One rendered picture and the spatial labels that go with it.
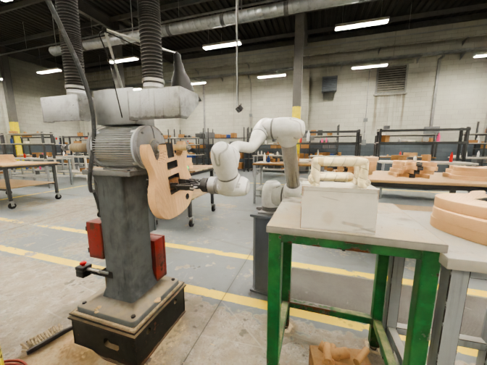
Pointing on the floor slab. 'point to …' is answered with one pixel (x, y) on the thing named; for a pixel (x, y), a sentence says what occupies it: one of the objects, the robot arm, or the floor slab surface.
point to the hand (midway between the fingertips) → (175, 183)
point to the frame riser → (159, 333)
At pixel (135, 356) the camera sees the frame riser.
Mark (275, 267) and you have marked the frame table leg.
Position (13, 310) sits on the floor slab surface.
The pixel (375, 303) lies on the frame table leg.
